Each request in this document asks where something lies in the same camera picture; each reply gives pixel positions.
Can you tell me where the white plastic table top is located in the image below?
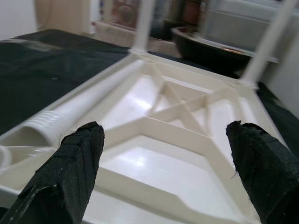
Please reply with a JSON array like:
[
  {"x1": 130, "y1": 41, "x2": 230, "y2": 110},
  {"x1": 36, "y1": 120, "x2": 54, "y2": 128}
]
[{"x1": 0, "y1": 49, "x2": 290, "y2": 224}]

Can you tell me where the light wooden door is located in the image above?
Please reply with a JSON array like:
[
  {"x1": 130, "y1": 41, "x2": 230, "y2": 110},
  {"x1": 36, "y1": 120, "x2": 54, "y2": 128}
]
[{"x1": 35, "y1": 0, "x2": 92, "y2": 33}]

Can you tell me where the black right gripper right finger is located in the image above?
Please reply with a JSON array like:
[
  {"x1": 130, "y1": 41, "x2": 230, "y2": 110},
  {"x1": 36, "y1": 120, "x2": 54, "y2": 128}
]
[{"x1": 225, "y1": 120, "x2": 299, "y2": 224}]

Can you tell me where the black table cloth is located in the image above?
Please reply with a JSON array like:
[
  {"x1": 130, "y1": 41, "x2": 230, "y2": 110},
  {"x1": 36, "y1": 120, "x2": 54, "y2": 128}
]
[{"x1": 0, "y1": 28, "x2": 299, "y2": 140}]

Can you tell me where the clear plastic bin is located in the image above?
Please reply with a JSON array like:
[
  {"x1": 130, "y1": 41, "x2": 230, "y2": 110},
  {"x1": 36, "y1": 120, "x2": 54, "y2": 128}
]
[{"x1": 203, "y1": 7, "x2": 281, "y2": 63}]

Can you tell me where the white plastic table leg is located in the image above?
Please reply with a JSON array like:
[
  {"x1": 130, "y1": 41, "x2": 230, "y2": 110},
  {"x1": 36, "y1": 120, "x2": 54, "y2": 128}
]
[
  {"x1": 132, "y1": 0, "x2": 156, "y2": 56},
  {"x1": 17, "y1": 63, "x2": 131, "y2": 147},
  {"x1": 240, "y1": 0, "x2": 295, "y2": 89}
]

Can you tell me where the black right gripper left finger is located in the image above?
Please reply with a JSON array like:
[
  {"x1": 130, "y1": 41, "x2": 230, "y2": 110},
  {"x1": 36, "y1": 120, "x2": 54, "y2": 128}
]
[{"x1": 0, "y1": 121, "x2": 105, "y2": 224}]

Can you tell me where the black wok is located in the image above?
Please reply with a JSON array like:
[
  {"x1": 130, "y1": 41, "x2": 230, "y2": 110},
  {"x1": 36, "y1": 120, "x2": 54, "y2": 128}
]
[{"x1": 171, "y1": 27, "x2": 253, "y2": 70}]

